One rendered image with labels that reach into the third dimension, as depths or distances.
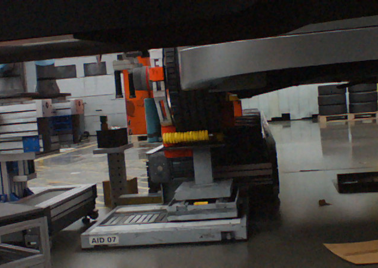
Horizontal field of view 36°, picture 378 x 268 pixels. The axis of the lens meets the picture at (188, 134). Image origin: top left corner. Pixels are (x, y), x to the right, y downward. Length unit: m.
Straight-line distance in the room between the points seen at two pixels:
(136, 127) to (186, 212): 0.88
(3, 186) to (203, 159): 1.13
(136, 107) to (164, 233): 1.07
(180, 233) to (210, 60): 1.01
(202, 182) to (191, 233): 0.44
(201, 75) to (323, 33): 0.48
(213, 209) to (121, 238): 0.49
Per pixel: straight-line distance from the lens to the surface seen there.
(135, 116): 3.71
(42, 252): 2.37
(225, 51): 2.21
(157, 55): 3.03
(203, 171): 3.24
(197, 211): 3.03
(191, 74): 2.30
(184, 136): 3.13
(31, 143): 3.16
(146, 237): 2.94
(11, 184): 3.46
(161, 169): 3.50
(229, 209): 3.01
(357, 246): 2.67
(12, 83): 3.18
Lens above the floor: 0.69
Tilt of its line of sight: 3 degrees down
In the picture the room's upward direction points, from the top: 5 degrees counter-clockwise
